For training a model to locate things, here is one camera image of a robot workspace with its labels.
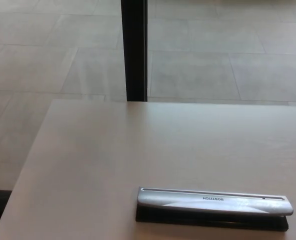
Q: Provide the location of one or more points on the black vertical window post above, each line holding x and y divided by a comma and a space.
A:
135, 50

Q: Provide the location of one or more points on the silver Bostitch hole punch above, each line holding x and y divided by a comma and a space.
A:
213, 203

